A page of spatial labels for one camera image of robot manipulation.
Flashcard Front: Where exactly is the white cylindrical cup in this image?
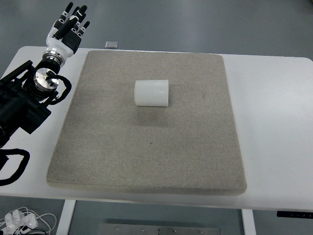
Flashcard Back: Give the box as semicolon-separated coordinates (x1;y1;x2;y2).
134;78;170;108

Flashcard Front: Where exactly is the black table control panel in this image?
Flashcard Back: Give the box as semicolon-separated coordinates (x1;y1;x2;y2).
277;211;313;218

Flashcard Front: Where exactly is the white table leg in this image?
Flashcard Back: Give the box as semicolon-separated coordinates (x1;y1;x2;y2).
56;199;76;235
241;208;257;235

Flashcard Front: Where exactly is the white power strip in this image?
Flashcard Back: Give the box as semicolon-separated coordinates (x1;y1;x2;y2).
4;210;39;230

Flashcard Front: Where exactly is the white-black robot hand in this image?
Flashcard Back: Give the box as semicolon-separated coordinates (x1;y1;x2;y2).
45;1;90;58

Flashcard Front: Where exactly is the grey-beige square mat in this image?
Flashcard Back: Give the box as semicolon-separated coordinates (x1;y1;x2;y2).
45;50;247;196

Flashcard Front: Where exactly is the white cable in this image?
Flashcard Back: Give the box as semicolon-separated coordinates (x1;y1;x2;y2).
0;207;58;235

